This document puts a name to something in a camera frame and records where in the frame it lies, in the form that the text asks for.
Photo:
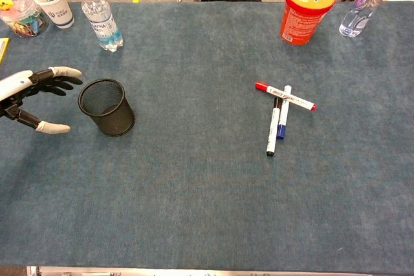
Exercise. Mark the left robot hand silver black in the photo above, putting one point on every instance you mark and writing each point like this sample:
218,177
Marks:
19,80

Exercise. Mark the black mesh pen cup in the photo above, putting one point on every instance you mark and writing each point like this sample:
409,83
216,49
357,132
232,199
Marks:
110,121

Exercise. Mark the red capped whiteboard marker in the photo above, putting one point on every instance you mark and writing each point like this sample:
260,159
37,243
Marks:
275,91

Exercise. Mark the black capped whiteboard marker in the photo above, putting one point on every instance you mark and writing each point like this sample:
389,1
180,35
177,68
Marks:
273,127

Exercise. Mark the blue capped whiteboard marker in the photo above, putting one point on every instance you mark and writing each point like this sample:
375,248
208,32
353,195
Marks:
283,117

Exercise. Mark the clear jar of clips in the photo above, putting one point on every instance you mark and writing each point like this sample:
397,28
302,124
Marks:
22,22

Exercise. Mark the white paper cup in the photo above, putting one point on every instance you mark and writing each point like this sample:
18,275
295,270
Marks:
58,11

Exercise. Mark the yellow duck toy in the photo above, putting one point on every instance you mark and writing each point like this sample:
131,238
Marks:
4,2

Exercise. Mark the water bottle blue label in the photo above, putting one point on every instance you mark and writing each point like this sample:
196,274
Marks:
103,20

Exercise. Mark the blue felt table cloth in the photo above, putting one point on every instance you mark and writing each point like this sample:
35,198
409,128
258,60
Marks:
207,192

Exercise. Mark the orange canister with lid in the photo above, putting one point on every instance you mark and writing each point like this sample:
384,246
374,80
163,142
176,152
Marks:
300,20

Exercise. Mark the water bottle purple label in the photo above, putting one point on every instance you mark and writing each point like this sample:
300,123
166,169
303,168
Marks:
362,7

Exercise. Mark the metal table edge rail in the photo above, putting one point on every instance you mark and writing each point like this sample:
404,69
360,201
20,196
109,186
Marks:
194,272

